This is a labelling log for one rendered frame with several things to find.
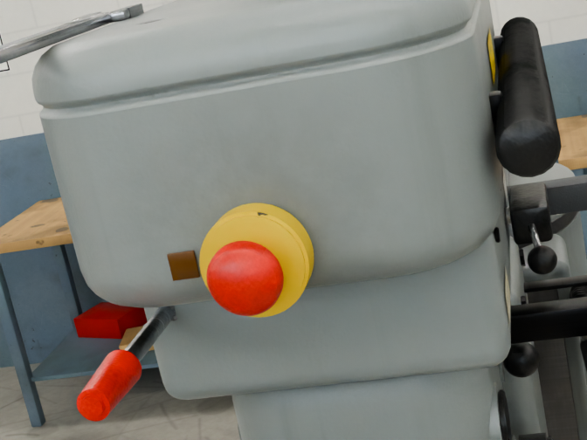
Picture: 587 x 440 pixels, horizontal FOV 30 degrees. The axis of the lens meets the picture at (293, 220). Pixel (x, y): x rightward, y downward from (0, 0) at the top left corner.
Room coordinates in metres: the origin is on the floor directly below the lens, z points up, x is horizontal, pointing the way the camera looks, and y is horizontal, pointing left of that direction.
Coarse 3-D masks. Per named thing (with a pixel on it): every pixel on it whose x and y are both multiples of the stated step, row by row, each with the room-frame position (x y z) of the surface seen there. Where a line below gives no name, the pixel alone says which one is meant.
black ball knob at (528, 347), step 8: (512, 344) 0.84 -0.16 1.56; (520, 344) 0.83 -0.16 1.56; (528, 344) 0.84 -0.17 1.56; (512, 352) 0.83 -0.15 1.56; (520, 352) 0.83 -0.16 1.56; (528, 352) 0.83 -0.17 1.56; (536, 352) 0.83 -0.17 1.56; (504, 360) 0.84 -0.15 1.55; (512, 360) 0.83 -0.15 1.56; (520, 360) 0.82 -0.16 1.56; (528, 360) 0.82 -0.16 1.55; (536, 360) 0.83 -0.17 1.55; (512, 368) 0.83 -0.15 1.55; (520, 368) 0.82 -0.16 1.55; (528, 368) 0.82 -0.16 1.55; (536, 368) 0.83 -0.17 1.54; (520, 376) 0.83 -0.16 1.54
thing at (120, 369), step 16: (160, 320) 0.67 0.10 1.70; (144, 336) 0.64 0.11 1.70; (112, 352) 0.61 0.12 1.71; (128, 352) 0.61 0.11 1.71; (144, 352) 0.63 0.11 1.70; (112, 368) 0.59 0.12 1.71; (128, 368) 0.59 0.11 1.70; (96, 384) 0.57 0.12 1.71; (112, 384) 0.57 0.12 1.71; (128, 384) 0.59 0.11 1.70; (80, 400) 0.56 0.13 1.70; (96, 400) 0.56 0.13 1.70; (112, 400) 0.56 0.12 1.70; (96, 416) 0.56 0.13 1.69
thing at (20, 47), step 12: (96, 12) 0.79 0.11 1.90; (108, 12) 0.75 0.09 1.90; (120, 12) 0.75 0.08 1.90; (132, 12) 0.76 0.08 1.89; (72, 24) 0.68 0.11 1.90; (84, 24) 0.70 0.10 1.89; (96, 24) 0.72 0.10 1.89; (36, 36) 0.64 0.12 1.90; (48, 36) 0.64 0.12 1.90; (60, 36) 0.66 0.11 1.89; (72, 36) 0.68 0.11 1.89; (0, 48) 0.59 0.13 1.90; (12, 48) 0.59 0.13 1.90; (24, 48) 0.61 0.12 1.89; (36, 48) 0.62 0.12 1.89; (0, 60) 0.57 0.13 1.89
